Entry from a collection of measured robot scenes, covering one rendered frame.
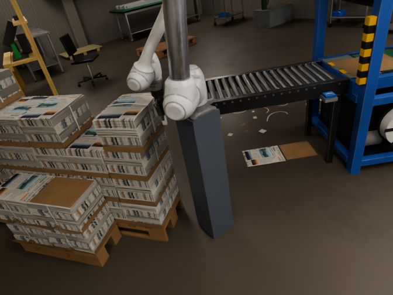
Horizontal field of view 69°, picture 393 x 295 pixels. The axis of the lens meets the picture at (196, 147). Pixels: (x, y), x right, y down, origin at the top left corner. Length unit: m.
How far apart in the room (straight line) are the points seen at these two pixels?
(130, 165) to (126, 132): 0.27
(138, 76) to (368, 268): 1.78
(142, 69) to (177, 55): 0.21
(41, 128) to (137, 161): 0.69
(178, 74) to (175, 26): 0.21
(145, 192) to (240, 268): 0.81
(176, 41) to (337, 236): 1.70
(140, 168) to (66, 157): 0.56
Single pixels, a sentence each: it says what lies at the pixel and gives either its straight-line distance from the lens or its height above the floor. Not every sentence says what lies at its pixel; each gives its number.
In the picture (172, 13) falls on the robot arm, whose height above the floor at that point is 1.58.
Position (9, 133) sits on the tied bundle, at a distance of 2.38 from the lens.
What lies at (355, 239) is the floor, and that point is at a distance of 2.32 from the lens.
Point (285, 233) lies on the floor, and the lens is 2.26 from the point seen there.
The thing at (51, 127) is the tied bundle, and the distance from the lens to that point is 2.06.
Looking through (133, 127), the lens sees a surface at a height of 1.01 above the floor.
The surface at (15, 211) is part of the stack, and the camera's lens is 2.41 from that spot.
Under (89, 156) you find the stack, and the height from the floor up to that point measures 0.78.
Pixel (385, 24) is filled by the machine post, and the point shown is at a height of 1.22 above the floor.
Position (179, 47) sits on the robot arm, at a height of 1.44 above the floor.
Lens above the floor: 1.74
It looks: 33 degrees down
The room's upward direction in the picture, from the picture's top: 11 degrees counter-clockwise
